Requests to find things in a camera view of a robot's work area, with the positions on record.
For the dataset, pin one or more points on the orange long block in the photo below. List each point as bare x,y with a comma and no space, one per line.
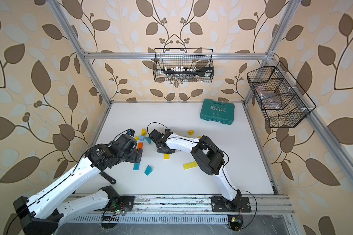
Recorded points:
140,145

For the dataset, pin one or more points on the plastic bag in basket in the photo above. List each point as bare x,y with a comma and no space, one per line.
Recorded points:
270,100

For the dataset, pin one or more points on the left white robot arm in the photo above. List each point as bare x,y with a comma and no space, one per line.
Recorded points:
44,212

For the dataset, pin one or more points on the socket rail with sockets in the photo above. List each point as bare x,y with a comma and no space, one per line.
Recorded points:
204,72

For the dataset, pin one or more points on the right wire basket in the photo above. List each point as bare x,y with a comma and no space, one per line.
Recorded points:
282,99

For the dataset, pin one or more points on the green plastic tool case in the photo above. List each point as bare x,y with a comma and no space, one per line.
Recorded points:
217,111

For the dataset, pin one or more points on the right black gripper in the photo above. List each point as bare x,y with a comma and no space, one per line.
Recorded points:
160,151

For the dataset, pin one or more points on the dark green hand tool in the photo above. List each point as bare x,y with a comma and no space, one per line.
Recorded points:
108,178

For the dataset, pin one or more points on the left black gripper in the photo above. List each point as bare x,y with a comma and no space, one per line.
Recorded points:
135,158

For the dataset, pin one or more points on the wire basket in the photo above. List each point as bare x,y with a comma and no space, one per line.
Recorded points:
167,58
282,99

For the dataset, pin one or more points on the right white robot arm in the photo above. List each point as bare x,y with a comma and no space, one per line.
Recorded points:
210,159

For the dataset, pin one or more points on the teal triangle block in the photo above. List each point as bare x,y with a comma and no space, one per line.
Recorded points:
148,170
148,140

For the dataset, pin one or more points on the back wire basket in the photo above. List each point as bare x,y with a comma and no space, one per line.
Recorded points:
167,58

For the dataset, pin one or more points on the long teal block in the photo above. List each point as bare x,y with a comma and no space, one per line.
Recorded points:
136,166

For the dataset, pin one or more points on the light blue cube block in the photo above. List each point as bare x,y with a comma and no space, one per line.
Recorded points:
141,138

